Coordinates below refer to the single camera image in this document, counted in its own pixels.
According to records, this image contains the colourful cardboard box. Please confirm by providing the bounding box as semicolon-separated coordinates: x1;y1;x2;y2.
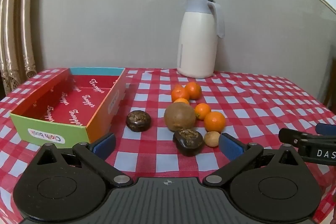
10;67;127;149

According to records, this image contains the white thermos jug grey lid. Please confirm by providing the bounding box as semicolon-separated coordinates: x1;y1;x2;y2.
176;0;226;79

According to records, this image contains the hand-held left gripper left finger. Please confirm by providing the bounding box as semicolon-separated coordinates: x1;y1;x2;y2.
35;132;134;188

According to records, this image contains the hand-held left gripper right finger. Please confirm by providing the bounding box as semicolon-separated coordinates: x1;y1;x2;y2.
203;132;303;188

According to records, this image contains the red white checkered tablecloth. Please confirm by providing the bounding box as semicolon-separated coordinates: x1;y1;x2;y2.
0;68;336;224

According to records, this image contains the brown wooden furniture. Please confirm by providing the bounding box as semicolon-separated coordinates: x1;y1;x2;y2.
323;56;336;109

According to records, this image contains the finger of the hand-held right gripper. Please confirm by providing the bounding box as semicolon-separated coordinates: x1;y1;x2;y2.
315;123;336;137
278;128;319;152

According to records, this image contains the small round brown fruit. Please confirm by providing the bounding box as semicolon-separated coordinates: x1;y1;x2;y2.
204;131;220;147

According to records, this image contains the large round brown fruit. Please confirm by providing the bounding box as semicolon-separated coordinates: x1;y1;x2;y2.
164;102;196;132

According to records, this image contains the beige curtain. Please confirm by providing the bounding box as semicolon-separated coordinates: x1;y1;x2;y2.
0;0;45;98

